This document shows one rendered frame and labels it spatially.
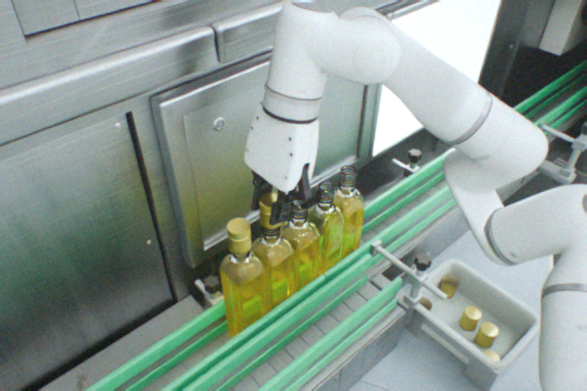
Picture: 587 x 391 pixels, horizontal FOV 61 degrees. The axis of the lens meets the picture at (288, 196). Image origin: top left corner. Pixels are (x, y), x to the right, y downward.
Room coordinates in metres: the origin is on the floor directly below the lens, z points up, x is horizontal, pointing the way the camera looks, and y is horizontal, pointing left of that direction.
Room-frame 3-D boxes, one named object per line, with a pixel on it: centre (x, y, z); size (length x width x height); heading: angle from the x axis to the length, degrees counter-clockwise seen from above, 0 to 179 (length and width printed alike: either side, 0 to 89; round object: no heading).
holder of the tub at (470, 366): (0.62, -0.36, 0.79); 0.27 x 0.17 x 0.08; 41
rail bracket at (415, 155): (0.91, -0.27, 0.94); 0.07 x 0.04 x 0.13; 41
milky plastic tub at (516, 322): (0.60, -0.37, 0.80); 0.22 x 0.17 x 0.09; 41
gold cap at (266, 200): (0.55, 0.03, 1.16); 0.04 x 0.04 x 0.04
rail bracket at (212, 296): (0.55, 0.14, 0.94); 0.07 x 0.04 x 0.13; 41
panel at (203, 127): (0.89, -0.16, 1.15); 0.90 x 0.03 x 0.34; 131
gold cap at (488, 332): (0.57, -0.40, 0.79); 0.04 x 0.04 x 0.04
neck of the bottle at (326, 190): (0.62, -0.06, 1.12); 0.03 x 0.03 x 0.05
